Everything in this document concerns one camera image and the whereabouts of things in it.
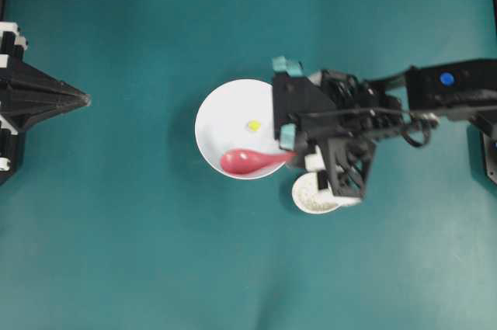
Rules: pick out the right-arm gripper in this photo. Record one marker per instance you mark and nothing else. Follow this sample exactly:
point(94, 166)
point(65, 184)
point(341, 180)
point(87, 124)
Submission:
point(341, 162)

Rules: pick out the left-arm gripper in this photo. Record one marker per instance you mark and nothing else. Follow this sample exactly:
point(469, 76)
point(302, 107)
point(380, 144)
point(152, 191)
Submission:
point(19, 75)

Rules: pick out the pink plastic spoon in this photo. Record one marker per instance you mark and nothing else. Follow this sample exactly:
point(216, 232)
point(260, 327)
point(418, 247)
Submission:
point(245, 161)

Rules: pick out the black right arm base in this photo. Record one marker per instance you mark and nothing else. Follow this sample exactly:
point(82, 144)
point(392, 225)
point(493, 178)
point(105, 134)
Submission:
point(482, 156)

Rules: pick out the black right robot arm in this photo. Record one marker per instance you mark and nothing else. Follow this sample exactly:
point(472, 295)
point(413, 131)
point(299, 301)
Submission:
point(341, 118)

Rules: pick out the speckled ceramic spoon rest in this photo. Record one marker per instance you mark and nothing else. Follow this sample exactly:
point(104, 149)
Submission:
point(310, 199)

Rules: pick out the yellow hexagonal prism block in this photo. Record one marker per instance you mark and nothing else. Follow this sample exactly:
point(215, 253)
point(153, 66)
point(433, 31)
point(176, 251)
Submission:
point(254, 125)

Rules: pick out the white round bowl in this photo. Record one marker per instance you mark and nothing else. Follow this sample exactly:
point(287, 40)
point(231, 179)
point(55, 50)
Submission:
point(221, 124)

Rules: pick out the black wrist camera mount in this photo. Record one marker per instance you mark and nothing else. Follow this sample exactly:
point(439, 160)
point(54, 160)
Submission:
point(296, 95)

